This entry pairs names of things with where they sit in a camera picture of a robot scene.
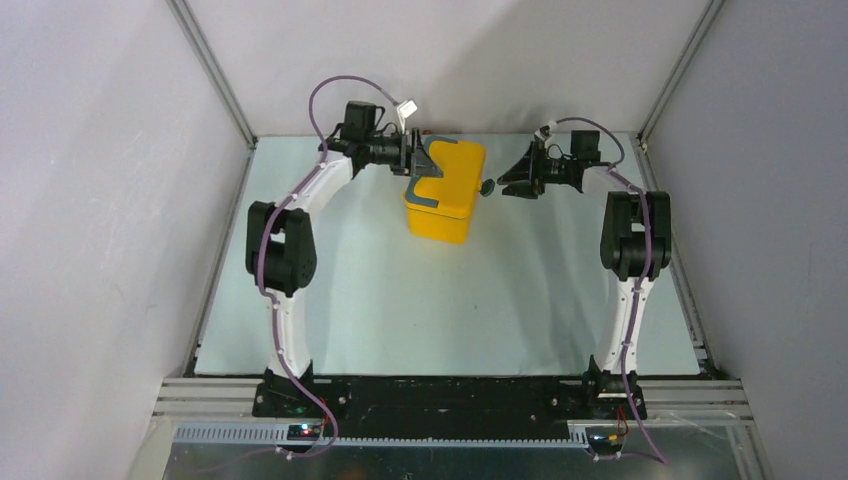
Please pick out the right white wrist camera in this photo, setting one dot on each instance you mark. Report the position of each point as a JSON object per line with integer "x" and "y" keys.
{"x": 544, "y": 133}

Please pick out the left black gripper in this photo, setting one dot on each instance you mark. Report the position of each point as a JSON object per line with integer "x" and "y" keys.
{"x": 414, "y": 159}

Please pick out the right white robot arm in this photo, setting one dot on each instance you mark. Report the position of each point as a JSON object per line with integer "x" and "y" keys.
{"x": 635, "y": 245}

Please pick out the grey kit latch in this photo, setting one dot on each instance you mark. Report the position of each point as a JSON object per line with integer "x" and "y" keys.
{"x": 487, "y": 187}

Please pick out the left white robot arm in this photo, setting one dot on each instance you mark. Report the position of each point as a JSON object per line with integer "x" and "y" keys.
{"x": 280, "y": 246}

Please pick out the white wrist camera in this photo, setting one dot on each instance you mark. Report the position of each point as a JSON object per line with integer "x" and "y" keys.
{"x": 404, "y": 110}
{"x": 544, "y": 133}

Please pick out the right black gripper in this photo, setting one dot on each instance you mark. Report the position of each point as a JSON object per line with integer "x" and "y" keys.
{"x": 530, "y": 168}

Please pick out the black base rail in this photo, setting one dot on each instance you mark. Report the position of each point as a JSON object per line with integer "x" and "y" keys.
{"x": 439, "y": 407}

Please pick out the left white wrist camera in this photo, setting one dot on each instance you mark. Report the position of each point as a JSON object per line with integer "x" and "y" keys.
{"x": 404, "y": 110}

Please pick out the yellow medicine kit box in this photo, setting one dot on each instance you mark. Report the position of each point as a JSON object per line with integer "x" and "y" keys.
{"x": 441, "y": 208}

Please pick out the aluminium frame front beam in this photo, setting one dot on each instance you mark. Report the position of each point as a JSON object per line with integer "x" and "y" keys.
{"x": 203, "y": 428}

